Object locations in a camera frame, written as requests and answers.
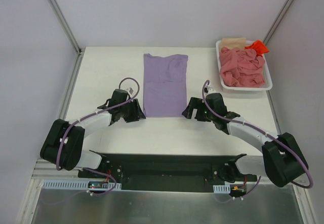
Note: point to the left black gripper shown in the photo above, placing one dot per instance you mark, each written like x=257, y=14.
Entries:
x=131, y=110

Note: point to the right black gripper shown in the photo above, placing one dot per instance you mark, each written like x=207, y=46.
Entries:
x=200, y=112

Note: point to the purple t shirt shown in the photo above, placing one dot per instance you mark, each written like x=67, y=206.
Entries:
x=164, y=85

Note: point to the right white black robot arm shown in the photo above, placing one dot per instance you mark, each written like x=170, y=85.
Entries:
x=283, y=162

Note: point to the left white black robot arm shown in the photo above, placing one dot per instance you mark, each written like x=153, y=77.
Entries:
x=63, y=145

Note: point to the pink t shirt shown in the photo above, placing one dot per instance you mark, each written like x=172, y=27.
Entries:
x=241, y=67

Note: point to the beige t shirt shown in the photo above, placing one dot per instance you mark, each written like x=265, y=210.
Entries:
x=231, y=43

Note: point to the white plastic basket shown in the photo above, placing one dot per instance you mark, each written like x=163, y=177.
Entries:
x=266, y=74

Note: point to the orange t shirt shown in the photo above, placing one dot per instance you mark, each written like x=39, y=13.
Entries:
x=259, y=47

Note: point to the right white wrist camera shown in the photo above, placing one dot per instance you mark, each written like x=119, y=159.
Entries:
x=209, y=90

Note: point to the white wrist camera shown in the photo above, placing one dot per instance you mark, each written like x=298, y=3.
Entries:
x=130, y=90
x=209, y=90

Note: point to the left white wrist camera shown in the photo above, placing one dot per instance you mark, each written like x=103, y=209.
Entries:
x=130, y=90

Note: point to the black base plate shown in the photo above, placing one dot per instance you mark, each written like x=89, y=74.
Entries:
x=170, y=173

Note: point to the right white cable duct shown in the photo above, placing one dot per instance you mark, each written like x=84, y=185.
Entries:
x=227, y=188

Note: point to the front aluminium frame rail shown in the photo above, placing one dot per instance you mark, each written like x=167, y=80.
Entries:
x=47, y=171

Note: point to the right aluminium frame post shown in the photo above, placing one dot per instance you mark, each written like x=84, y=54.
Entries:
x=278, y=20

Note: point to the aluminium frame post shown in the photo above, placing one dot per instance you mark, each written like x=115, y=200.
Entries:
x=278, y=20
x=65, y=26

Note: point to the left aluminium frame post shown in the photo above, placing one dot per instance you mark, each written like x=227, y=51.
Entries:
x=65, y=26

